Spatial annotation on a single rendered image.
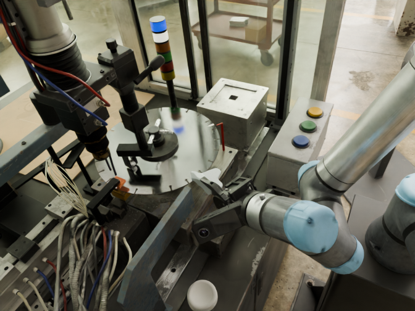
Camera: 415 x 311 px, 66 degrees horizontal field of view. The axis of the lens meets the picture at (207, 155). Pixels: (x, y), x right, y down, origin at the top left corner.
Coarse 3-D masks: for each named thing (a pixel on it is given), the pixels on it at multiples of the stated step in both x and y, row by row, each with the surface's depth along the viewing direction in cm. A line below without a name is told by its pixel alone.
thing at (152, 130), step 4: (160, 120) 84; (156, 124) 83; (152, 128) 81; (156, 128) 81; (148, 132) 80; (152, 132) 80; (156, 132) 80; (160, 132) 81; (164, 132) 80; (168, 132) 80; (172, 132) 81; (152, 136) 79; (156, 136) 81; (160, 136) 82; (152, 140) 79; (156, 140) 82
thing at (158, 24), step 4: (156, 16) 93; (160, 16) 93; (152, 20) 91; (156, 20) 91; (160, 20) 90; (164, 20) 91; (152, 24) 91; (156, 24) 90; (160, 24) 91; (164, 24) 92; (152, 28) 92; (156, 28) 91; (160, 28) 91; (164, 28) 92; (156, 32) 92
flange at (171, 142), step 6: (162, 138) 82; (168, 138) 84; (174, 138) 84; (156, 144) 81; (162, 144) 82; (168, 144) 83; (174, 144) 83; (156, 150) 81; (162, 150) 81; (168, 150) 81; (174, 150) 82; (156, 156) 80; (162, 156) 80
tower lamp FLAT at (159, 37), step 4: (152, 32) 93; (160, 32) 92; (164, 32) 93; (156, 36) 93; (160, 36) 93; (164, 36) 93; (168, 36) 95; (156, 40) 94; (160, 40) 94; (164, 40) 94
